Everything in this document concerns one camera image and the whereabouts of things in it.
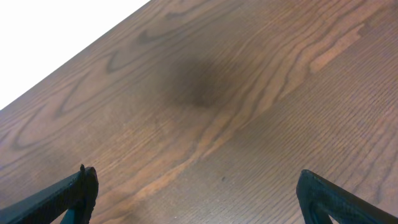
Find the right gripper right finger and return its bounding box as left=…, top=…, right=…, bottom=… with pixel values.
left=296, top=169, right=397, bottom=224

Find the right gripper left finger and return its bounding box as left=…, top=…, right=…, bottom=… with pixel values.
left=1, top=165, right=99, bottom=224

